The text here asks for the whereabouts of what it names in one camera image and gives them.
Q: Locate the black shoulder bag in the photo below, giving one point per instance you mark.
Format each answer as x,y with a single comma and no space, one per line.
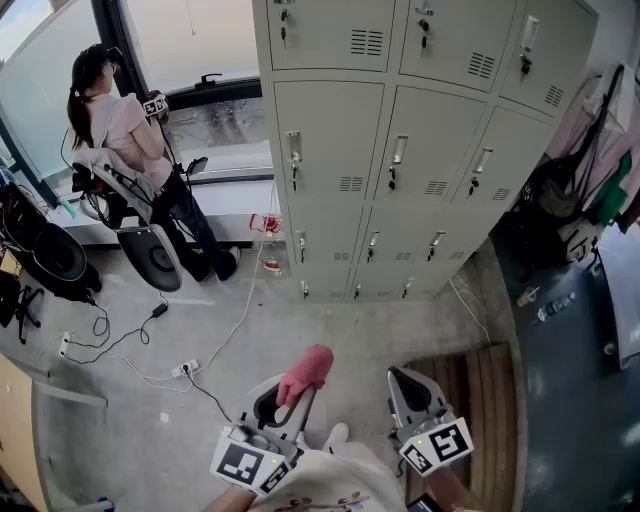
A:
532,170

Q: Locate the green garment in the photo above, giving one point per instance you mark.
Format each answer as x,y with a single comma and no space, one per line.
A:
612,195

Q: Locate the grey metal locker cabinet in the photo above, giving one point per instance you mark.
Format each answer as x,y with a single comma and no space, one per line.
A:
430,130

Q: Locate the black power adapter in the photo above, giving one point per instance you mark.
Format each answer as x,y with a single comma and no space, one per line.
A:
160,310

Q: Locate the white patterned bag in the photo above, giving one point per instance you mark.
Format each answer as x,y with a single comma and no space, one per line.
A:
580,245

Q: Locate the black box device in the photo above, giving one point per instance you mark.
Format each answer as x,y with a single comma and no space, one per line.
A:
197,165

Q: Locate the pink wiping cloth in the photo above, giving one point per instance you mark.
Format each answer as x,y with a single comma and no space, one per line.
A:
312,365

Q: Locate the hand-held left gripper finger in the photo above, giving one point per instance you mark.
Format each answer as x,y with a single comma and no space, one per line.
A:
311,410
247,406

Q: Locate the small pale round object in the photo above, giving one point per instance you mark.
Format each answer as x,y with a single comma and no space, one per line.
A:
610,348

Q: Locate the white power strip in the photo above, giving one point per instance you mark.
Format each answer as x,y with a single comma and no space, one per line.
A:
186,368
65,345

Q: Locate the grey metal cabinet door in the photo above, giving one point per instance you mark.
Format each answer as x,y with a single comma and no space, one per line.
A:
330,125

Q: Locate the clear water jug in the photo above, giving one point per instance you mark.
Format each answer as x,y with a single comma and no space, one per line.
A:
274,257

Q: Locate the small teal object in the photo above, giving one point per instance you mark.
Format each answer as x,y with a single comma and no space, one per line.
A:
69,207

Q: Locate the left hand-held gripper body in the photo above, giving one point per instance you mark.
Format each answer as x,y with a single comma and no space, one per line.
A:
240,462

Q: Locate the person's left forearm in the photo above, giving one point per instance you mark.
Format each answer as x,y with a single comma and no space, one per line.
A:
230,500

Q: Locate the wooden slat platform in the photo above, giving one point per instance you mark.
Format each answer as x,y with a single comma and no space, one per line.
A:
490,400

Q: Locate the pink garment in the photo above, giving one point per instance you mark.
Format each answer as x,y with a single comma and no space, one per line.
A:
575,115

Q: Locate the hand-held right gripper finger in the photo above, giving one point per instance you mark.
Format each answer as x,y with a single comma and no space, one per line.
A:
432,400
397,400

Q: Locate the black smartphone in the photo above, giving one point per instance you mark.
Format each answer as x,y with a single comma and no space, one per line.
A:
425,504

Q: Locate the black-framed window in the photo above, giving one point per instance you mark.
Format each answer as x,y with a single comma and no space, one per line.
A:
130,50

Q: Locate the plastic cup with straw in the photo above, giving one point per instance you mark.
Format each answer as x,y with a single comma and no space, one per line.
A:
527,297

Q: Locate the white board panel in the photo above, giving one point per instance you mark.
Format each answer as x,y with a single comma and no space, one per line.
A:
625,300

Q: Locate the person's right forearm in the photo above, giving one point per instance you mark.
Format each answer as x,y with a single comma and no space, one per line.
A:
450,490

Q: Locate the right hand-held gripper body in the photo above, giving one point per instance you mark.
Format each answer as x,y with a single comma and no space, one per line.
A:
450,444

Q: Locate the light wooden table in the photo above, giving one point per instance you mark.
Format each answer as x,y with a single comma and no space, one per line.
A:
17,425

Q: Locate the black padded chair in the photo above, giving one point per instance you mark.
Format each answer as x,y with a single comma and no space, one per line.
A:
22,220
60,260

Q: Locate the white window sill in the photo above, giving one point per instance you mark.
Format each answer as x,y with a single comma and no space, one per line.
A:
225,200

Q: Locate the black chair base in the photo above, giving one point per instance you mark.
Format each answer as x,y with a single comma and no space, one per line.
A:
22,300

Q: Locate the clear plastic water bottle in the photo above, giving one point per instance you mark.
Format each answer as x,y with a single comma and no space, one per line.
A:
555,307

